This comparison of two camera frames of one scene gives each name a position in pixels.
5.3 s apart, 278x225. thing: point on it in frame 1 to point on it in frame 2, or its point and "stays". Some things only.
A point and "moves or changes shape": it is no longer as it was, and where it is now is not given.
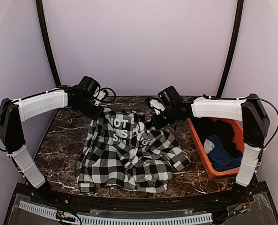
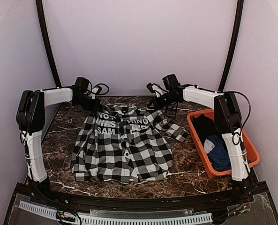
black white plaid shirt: (120, 151) moves or changes shape
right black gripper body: (161, 123) to (164, 102)
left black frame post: (45, 39) stays
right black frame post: (229, 62) stays
